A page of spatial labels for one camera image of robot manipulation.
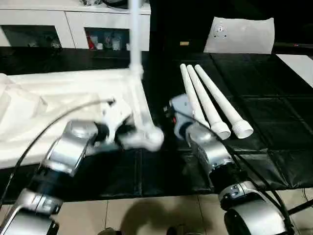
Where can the white flat panel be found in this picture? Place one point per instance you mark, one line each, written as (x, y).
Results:
(239, 35)

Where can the white plastic table leg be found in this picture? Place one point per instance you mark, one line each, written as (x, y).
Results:
(191, 93)
(136, 34)
(225, 105)
(208, 105)

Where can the grey bag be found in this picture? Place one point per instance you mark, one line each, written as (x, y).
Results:
(115, 2)

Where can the black folding stand leg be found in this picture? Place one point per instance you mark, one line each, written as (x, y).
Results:
(301, 207)

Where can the white sheet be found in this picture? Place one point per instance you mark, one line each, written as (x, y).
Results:
(298, 68)

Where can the clear small items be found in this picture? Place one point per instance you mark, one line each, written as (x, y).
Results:
(92, 2)

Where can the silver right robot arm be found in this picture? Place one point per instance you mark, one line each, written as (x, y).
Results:
(215, 156)

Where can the white glass-door cabinet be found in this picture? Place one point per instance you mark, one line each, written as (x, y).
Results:
(68, 22)

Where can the black work mat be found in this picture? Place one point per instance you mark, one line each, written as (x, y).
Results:
(274, 122)

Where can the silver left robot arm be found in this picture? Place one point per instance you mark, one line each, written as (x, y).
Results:
(54, 166)

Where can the small yellow label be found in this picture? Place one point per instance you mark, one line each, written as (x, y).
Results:
(184, 43)

